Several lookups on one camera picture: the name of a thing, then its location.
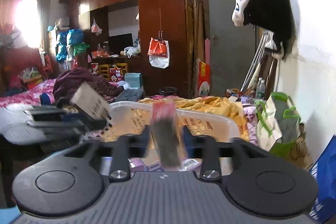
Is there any pink dark snack packet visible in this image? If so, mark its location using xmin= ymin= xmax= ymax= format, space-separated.
xmin=150 ymin=100 xmax=185 ymax=171

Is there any translucent white plastic basket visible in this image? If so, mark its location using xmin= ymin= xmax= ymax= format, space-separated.
xmin=101 ymin=101 xmax=240 ymax=142

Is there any yellow floral blanket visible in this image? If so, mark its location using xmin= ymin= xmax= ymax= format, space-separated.
xmin=139 ymin=96 xmax=249 ymax=142

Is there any purple clothes pile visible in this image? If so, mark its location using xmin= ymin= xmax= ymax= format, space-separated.
xmin=52 ymin=67 xmax=124 ymax=105

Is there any green white tote bag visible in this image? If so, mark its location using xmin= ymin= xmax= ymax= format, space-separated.
xmin=256 ymin=92 xmax=301 ymax=157

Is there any orange white plastic bag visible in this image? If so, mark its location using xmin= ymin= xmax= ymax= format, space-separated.
xmin=147 ymin=38 xmax=170 ymax=69

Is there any black television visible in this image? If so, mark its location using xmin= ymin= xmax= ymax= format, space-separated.
xmin=108 ymin=33 xmax=133 ymax=55

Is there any grey metal door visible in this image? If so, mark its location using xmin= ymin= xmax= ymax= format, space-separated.
xmin=208 ymin=0 xmax=256 ymax=97

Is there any dark red wooden wardrobe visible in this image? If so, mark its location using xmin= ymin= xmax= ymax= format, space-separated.
xmin=68 ymin=0 xmax=192 ymax=98

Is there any blue shopping bag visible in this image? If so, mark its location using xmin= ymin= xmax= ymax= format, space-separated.
xmin=309 ymin=135 xmax=336 ymax=223

